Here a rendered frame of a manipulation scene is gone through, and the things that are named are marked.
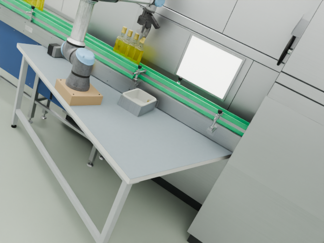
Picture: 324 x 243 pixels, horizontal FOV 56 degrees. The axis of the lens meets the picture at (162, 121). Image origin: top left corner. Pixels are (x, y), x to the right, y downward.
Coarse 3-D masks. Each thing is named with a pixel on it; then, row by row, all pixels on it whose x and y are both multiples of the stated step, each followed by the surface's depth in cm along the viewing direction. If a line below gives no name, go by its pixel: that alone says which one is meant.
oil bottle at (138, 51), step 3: (138, 45) 223; (135, 48) 223; (138, 48) 222; (141, 48) 222; (135, 51) 224; (138, 51) 222; (141, 51) 223; (135, 54) 224; (138, 54) 223; (141, 54) 226; (132, 57) 226; (135, 57) 225; (138, 57) 224; (132, 60) 227; (135, 60) 225; (138, 60) 227; (135, 63) 226; (138, 63) 229
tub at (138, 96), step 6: (132, 90) 212; (138, 90) 219; (126, 96) 200; (132, 96) 216; (138, 96) 221; (144, 96) 219; (150, 96) 217; (138, 102) 216; (144, 102) 220; (150, 102) 207
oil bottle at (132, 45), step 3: (132, 42) 224; (129, 45) 225; (132, 45) 224; (135, 45) 224; (129, 48) 226; (132, 48) 225; (129, 51) 226; (132, 51) 225; (126, 54) 228; (129, 54) 227; (132, 54) 227; (126, 57) 229; (129, 57) 228
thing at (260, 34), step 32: (192, 0) 214; (224, 0) 204; (256, 0) 195; (288, 0) 187; (320, 0) 180; (96, 32) 256; (224, 32) 209; (256, 32) 200; (288, 32) 192; (256, 64) 205; (256, 96) 211
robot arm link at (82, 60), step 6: (78, 48) 183; (84, 48) 186; (72, 54) 184; (78, 54) 179; (84, 54) 180; (90, 54) 183; (72, 60) 184; (78, 60) 180; (84, 60) 179; (90, 60) 181; (72, 66) 185; (78, 66) 181; (84, 66) 181; (90, 66) 184; (78, 72) 183; (84, 72) 183; (90, 72) 187
